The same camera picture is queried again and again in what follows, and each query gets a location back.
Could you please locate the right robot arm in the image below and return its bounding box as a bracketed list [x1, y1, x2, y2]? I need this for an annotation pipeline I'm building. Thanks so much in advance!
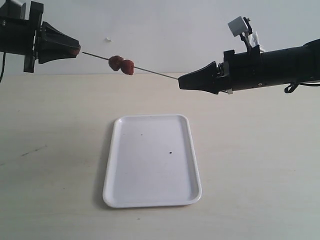
[174, 40, 320, 95]

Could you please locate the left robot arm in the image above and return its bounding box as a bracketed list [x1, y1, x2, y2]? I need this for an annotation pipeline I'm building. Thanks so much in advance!
[0, 0, 81, 73]

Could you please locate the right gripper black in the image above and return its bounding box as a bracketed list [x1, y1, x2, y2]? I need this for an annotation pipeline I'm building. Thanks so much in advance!
[178, 46, 262, 95]

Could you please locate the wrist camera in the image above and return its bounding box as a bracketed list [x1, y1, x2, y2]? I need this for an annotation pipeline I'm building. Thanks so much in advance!
[0, 0, 26, 20]
[227, 16, 260, 48]

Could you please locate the white plastic tray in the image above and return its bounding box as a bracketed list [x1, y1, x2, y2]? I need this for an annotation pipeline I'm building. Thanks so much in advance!
[102, 114, 202, 209]

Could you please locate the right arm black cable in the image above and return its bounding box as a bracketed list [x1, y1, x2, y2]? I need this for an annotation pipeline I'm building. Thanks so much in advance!
[283, 81, 320, 94]

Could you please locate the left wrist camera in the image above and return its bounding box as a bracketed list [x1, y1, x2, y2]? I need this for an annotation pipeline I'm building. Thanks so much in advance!
[0, 0, 26, 20]

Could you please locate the red meat chunk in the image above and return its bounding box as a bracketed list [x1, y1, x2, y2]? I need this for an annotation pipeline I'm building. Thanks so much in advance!
[69, 48, 81, 57]
[108, 55, 124, 72]
[120, 59, 135, 76]

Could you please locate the thin metal skewer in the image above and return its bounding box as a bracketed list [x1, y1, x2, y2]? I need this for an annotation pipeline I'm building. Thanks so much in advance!
[82, 51, 178, 80]

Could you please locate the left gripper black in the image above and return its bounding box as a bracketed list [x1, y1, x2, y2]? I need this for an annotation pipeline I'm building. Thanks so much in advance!
[23, 1, 81, 73]

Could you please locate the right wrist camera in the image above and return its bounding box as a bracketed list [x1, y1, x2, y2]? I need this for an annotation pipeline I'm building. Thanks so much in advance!
[227, 16, 260, 48]

